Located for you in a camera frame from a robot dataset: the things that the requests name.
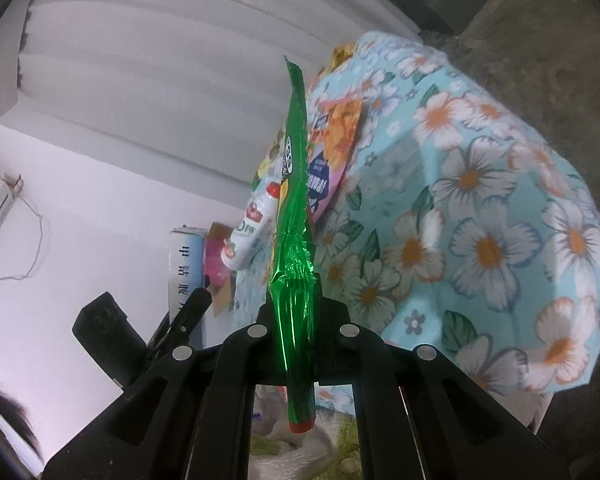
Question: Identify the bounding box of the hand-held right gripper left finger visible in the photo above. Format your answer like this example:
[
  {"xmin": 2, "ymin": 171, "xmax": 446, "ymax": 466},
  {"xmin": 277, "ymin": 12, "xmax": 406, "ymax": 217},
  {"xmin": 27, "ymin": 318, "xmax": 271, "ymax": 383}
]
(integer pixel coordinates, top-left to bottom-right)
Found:
[{"xmin": 42, "ymin": 292, "xmax": 291, "ymax": 480}]

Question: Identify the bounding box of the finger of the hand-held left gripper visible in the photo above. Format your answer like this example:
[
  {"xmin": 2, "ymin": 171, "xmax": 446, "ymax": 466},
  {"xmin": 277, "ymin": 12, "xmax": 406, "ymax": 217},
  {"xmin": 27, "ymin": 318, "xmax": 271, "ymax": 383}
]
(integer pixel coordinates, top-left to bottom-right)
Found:
[{"xmin": 146, "ymin": 287, "xmax": 214, "ymax": 358}]

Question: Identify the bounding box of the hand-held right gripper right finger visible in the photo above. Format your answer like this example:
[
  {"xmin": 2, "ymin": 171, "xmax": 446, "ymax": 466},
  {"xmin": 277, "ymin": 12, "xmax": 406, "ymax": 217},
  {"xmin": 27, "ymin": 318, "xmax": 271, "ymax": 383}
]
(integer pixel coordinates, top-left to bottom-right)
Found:
[{"xmin": 305, "ymin": 272, "xmax": 573, "ymax": 480}]

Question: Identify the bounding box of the green foil snack bag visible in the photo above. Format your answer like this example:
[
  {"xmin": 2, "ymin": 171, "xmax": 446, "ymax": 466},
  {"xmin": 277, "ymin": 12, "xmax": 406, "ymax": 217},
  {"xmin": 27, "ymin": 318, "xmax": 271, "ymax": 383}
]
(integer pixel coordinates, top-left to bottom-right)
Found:
[{"xmin": 266, "ymin": 55, "xmax": 321, "ymax": 433}]

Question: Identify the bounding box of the blue and white carton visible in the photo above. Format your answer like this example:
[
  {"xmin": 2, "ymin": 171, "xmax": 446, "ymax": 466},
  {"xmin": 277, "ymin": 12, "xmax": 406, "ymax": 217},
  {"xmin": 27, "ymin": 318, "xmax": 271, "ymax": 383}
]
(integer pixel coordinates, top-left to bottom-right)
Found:
[{"xmin": 169, "ymin": 226, "xmax": 211, "ymax": 321}]

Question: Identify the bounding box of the pink bag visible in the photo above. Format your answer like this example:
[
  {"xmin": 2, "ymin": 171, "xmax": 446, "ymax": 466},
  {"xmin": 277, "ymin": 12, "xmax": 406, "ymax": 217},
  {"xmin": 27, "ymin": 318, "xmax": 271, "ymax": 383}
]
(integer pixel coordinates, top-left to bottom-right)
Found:
[{"xmin": 205, "ymin": 237, "xmax": 237, "ymax": 286}]

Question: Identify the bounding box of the strawberry yogurt drink bottle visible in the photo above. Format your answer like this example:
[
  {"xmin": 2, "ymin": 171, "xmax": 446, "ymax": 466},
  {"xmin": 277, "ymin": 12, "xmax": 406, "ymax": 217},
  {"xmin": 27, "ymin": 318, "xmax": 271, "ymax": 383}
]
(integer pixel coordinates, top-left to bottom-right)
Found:
[{"xmin": 221, "ymin": 182, "xmax": 281, "ymax": 271}]

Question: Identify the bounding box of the person's dark hair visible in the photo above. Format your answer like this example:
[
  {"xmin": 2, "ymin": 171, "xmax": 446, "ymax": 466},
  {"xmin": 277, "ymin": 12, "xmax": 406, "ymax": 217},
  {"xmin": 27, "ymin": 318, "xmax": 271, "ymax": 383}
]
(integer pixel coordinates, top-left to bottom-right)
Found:
[{"xmin": 0, "ymin": 377, "xmax": 43, "ymax": 463}]

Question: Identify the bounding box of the floral blue tablecloth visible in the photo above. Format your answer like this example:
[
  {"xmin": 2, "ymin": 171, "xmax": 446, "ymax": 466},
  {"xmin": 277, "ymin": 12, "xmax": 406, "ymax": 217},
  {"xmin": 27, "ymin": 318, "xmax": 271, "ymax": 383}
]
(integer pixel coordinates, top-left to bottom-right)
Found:
[{"xmin": 232, "ymin": 30, "xmax": 600, "ymax": 431}]

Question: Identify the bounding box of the pink snack packet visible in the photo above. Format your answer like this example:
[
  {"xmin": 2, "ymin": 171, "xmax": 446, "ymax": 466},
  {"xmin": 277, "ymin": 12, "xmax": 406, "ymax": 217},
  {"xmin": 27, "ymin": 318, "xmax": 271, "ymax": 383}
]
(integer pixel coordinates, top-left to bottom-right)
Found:
[{"xmin": 305, "ymin": 97, "xmax": 366, "ymax": 223}]

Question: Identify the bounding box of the white curtain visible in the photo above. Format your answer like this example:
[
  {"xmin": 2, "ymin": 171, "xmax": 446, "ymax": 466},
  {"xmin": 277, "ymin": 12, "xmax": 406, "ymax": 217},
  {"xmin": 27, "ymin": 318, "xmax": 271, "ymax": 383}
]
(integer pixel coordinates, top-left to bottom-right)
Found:
[{"xmin": 0, "ymin": 0, "xmax": 421, "ymax": 196}]

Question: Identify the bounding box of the gold foil candy wrapper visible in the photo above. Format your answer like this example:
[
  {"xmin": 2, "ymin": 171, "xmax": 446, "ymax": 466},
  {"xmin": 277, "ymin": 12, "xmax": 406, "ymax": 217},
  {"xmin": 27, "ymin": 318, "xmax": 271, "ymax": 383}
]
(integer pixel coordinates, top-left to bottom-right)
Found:
[{"xmin": 330, "ymin": 42, "xmax": 357, "ymax": 68}]

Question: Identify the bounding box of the thin hanging cable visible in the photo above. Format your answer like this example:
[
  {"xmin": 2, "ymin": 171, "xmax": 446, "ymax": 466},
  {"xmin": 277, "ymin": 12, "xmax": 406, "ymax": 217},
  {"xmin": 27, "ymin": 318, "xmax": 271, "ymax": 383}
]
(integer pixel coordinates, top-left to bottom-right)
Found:
[{"xmin": 0, "ymin": 195, "xmax": 47, "ymax": 287}]

